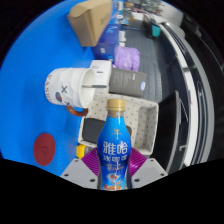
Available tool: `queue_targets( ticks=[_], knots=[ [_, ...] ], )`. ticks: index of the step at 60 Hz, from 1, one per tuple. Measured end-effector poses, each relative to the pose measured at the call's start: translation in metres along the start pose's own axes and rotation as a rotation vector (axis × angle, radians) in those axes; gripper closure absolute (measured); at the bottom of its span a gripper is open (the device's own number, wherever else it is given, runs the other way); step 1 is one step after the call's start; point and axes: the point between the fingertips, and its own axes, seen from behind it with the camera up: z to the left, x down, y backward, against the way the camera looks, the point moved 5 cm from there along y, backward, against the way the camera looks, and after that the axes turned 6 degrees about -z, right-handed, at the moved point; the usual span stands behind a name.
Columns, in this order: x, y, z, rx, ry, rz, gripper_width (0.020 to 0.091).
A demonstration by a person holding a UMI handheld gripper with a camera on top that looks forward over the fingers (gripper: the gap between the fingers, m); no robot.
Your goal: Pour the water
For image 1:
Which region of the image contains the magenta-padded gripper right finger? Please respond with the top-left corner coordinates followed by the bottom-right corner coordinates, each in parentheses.
top-left (128, 147), bottom-right (168, 190)

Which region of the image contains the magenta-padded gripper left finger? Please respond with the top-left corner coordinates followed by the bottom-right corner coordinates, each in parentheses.
top-left (60, 147), bottom-right (100, 190)

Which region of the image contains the blue drink bottle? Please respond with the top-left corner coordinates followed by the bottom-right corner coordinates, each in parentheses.
top-left (96, 98), bottom-right (132, 192)

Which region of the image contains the flat round red coaster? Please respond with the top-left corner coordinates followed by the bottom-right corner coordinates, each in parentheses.
top-left (32, 132), bottom-right (57, 167)

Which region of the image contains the beige perforated tray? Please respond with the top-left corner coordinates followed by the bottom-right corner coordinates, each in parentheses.
top-left (77, 92), bottom-right (160, 158)

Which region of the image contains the metal spoon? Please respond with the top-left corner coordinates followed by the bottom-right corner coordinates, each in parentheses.
top-left (81, 84), bottom-right (110, 90)

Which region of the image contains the dark grey flat box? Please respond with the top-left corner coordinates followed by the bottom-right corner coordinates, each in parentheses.
top-left (108, 67), bottom-right (148, 99)

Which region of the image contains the small white box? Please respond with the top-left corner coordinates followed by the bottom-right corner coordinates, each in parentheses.
top-left (89, 59), bottom-right (113, 94)

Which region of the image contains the purple plastic bag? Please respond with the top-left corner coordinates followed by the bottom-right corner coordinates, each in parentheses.
top-left (113, 45), bottom-right (141, 72)

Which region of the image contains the blue carton box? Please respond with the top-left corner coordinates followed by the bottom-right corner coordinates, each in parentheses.
top-left (91, 23), bottom-right (122, 60)

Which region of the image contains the teal bin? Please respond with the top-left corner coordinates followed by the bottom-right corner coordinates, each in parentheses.
top-left (151, 25), bottom-right (162, 38)

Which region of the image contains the brown cardboard box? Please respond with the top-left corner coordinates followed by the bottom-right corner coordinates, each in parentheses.
top-left (67, 0), bottom-right (114, 48)

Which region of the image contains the white mug, brown handle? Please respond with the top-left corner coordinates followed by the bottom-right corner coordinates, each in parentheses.
top-left (44, 66), bottom-right (97, 118)

